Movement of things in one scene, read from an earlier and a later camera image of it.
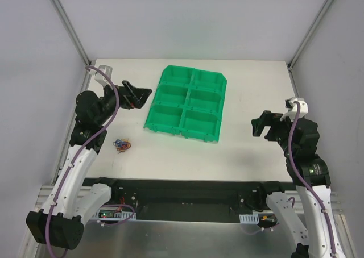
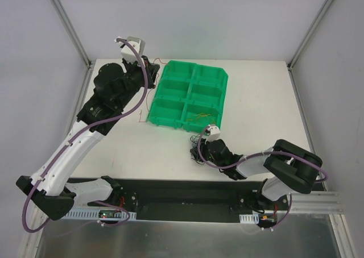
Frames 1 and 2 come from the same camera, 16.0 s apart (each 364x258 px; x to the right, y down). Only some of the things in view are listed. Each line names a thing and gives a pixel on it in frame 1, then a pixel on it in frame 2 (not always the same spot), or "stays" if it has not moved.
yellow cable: (126, 139) -> (201, 115)
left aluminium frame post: (60, 9) stays
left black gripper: (126, 94) -> (151, 71)
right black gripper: (269, 124) -> (201, 152)
